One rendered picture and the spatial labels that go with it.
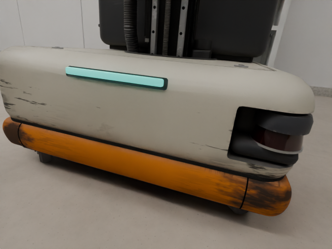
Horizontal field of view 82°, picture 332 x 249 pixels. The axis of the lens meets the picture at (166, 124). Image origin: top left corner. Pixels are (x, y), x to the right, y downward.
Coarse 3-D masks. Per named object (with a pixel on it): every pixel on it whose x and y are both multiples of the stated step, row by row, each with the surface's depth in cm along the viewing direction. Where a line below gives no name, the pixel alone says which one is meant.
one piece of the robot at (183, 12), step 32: (128, 0) 52; (160, 0) 52; (192, 0) 50; (224, 0) 51; (256, 0) 49; (128, 32) 55; (160, 32) 55; (192, 32) 56; (224, 32) 54; (256, 32) 51
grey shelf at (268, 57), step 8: (280, 0) 165; (288, 0) 132; (280, 8) 159; (288, 8) 134; (280, 16) 136; (280, 24) 138; (272, 32) 152; (280, 32) 139; (272, 40) 166; (272, 48) 144; (264, 56) 182; (272, 56) 146; (264, 64) 182; (272, 64) 147
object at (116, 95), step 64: (0, 64) 39; (64, 64) 35; (128, 64) 32; (192, 64) 31; (256, 64) 49; (64, 128) 40; (128, 128) 34; (192, 128) 30; (256, 128) 30; (192, 192) 34; (256, 192) 30
